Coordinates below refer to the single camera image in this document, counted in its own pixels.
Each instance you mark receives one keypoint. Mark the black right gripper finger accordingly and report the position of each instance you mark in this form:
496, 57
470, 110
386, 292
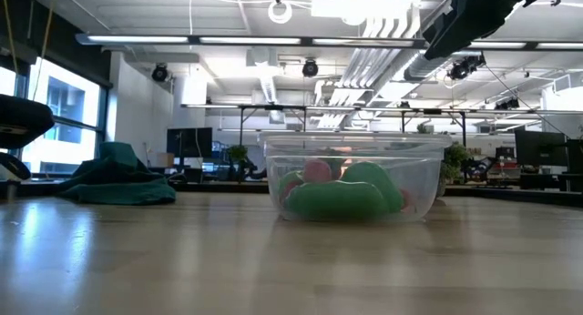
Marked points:
460, 28

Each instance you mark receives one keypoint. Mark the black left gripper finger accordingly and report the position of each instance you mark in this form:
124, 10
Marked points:
11, 167

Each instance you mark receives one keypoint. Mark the clear plastic tupperware container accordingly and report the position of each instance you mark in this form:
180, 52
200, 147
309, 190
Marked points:
428, 187

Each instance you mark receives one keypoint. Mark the green toy pea pod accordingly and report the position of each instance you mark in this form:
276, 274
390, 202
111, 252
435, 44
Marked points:
337, 201

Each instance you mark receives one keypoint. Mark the large office window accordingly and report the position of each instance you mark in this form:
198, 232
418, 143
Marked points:
64, 101

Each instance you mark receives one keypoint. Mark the dark green cloth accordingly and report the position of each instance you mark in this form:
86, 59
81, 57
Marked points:
118, 183

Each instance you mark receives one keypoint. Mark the long ceiling light bar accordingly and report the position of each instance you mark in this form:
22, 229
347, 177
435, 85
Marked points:
136, 39

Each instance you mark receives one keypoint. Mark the green artificial succulent plant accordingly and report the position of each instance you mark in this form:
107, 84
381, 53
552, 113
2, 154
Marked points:
455, 169

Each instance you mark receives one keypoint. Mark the red and white equipment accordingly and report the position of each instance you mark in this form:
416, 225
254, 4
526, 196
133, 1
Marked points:
505, 167

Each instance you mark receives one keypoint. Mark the brown cardboard box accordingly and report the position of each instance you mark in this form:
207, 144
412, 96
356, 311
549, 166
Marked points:
166, 160

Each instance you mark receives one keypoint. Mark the small green potted plant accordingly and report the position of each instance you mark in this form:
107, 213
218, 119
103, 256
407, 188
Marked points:
238, 152

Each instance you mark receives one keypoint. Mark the black ceiling camera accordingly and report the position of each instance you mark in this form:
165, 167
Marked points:
464, 68
160, 73
310, 68

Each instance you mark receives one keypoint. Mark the black aluminium table frame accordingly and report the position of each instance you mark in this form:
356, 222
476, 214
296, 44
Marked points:
524, 194

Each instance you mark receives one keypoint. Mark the black background rig frame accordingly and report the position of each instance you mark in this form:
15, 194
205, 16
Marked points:
241, 124

